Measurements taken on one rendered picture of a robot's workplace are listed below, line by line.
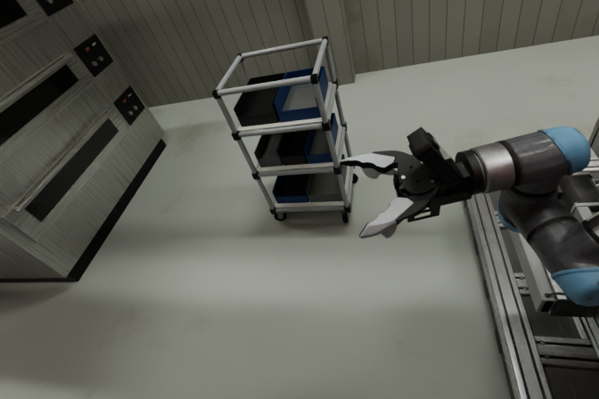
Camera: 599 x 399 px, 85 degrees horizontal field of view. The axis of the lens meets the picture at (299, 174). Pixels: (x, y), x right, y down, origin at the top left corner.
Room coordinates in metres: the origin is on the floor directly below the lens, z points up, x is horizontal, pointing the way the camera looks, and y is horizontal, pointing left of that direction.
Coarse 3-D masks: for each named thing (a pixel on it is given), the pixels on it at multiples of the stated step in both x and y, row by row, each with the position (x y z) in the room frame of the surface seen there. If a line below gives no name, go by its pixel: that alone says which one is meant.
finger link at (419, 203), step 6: (426, 192) 0.31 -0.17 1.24; (432, 192) 0.30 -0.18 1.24; (408, 198) 0.31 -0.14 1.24; (414, 198) 0.31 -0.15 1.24; (420, 198) 0.30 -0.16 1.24; (426, 198) 0.30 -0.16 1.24; (432, 198) 0.30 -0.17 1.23; (414, 204) 0.30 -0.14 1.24; (420, 204) 0.29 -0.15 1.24; (426, 204) 0.29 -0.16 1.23; (408, 210) 0.29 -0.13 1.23; (414, 210) 0.29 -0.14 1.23; (420, 210) 0.29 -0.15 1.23; (402, 216) 0.29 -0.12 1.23; (408, 216) 0.28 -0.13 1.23
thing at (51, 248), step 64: (0, 0) 2.45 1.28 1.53; (64, 0) 2.89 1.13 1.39; (0, 64) 2.22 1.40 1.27; (64, 64) 2.53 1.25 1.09; (0, 128) 1.93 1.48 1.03; (64, 128) 2.24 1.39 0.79; (128, 128) 2.67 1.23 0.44; (0, 192) 1.70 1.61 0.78; (64, 192) 1.90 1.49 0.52; (128, 192) 2.32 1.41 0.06; (0, 256) 1.65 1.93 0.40; (64, 256) 1.64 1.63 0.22
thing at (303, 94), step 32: (320, 64) 1.37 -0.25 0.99; (256, 96) 1.64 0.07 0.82; (288, 96) 1.57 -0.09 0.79; (320, 96) 1.26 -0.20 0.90; (256, 128) 1.43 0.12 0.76; (288, 128) 1.34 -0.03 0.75; (320, 128) 1.28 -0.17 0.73; (288, 160) 1.42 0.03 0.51; (320, 160) 1.35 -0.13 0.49; (288, 192) 1.52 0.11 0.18; (320, 192) 1.41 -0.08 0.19
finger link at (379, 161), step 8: (344, 160) 0.43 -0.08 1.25; (352, 160) 0.42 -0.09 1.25; (360, 160) 0.41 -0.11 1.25; (368, 160) 0.40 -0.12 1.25; (376, 160) 0.40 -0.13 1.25; (384, 160) 0.39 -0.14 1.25; (392, 160) 0.39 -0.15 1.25; (368, 168) 0.41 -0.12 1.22; (376, 168) 0.39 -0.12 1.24; (384, 168) 0.38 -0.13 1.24; (392, 168) 0.38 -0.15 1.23; (368, 176) 0.42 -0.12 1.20; (376, 176) 0.41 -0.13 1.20
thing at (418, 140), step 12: (420, 132) 0.34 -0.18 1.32; (420, 144) 0.32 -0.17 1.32; (432, 144) 0.32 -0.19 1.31; (420, 156) 0.32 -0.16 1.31; (432, 156) 0.31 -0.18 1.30; (444, 156) 0.33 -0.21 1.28; (432, 168) 0.32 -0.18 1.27; (444, 168) 0.31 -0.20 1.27; (456, 168) 0.33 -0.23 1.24; (444, 180) 0.32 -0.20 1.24; (456, 180) 0.31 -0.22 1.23
